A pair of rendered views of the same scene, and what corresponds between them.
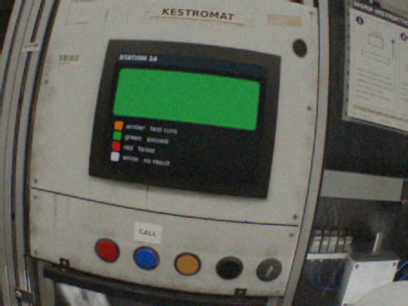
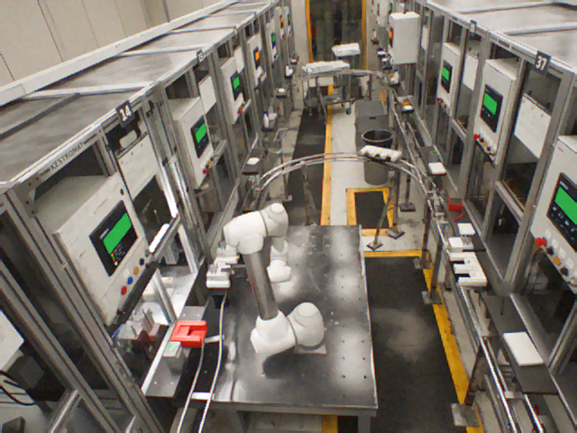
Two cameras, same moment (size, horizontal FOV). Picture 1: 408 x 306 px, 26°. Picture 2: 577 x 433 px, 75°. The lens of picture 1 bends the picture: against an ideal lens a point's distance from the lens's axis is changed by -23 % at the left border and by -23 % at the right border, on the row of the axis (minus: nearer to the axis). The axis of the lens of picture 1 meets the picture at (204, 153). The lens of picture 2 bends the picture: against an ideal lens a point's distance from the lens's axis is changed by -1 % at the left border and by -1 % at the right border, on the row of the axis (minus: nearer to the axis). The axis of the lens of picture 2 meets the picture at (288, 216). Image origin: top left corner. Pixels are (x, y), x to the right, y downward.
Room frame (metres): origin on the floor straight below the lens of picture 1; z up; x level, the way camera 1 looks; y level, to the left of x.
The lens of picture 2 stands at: (0.53, 1.14, 2.47)
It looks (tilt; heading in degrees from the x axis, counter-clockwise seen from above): 34 degrees down; 281
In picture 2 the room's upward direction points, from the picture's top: 7 degrees counter-clockwise
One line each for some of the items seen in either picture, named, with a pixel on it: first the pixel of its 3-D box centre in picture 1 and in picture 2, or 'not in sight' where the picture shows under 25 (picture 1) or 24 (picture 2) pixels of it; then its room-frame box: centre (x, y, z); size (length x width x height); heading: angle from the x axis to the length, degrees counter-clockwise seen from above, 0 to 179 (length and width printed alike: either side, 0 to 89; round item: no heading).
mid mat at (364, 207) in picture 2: not in sight; (370, 209); (0.30, -2.59, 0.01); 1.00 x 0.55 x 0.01; 91
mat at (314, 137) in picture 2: not in sight; (315, 132); (1.10, -5.04, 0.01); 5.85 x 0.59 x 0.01; 91
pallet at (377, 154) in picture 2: not in sight; (380, 155); (0.24, -2.27, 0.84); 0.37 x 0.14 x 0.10; 149
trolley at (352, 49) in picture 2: not in sight; (347, 69); (0.53, -7.27, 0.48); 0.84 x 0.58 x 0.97; 99
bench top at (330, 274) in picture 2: not in sight; (285, 294); (0.96, -0.60, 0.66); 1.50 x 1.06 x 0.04; 91
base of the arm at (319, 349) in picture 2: not in sight; (310, 335); (0.77, -0.24, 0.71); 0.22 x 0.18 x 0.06; 91
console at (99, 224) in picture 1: (163, 125); (88, 247); (1.59, 0.06, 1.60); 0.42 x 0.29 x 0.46; 91
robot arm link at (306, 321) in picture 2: not in sight; (306, 322); (0.78, -0.21, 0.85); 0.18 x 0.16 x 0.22; 29
